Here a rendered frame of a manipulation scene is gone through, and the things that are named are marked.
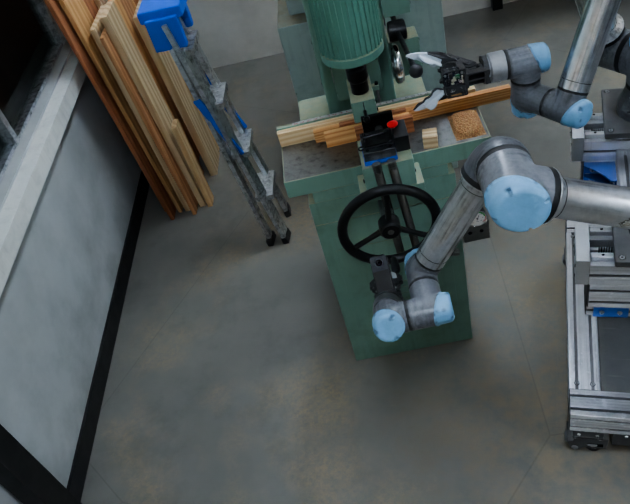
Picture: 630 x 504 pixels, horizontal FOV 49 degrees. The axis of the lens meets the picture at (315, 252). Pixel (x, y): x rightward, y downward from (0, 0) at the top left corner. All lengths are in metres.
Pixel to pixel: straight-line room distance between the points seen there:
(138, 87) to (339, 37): 1.47
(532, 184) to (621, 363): 1.08
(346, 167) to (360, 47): 0.34
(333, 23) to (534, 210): 0.76
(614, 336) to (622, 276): 0.54
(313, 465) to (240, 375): 0.50
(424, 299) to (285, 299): 1.34
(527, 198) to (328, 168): 0.78
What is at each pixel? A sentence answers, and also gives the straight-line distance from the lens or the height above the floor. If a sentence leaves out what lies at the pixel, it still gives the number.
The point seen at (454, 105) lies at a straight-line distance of 2.13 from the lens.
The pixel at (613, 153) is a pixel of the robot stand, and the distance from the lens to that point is 2.27.
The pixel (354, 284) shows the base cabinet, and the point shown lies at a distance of 2.33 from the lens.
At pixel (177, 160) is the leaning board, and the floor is 0.30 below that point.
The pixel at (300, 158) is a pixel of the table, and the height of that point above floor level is 0.90.
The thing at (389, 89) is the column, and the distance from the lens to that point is 2.29.
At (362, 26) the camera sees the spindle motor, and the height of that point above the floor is 1.27.
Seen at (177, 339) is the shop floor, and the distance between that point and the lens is 2.98.
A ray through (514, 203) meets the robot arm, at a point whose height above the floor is 1.18.
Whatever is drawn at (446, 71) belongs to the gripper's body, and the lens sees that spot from 1.82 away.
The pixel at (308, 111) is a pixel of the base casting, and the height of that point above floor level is 0.80.
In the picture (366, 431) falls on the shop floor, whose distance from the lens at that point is 2.49.
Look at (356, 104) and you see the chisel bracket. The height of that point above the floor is 1.03.
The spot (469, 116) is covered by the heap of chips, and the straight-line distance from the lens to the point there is 2.07.
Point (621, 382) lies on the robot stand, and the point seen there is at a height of 0.21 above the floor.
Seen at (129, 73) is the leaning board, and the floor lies 0.78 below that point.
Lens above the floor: 2.13
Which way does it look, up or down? 44 degrees down
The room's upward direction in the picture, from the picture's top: 18 degrees counter-clockwise
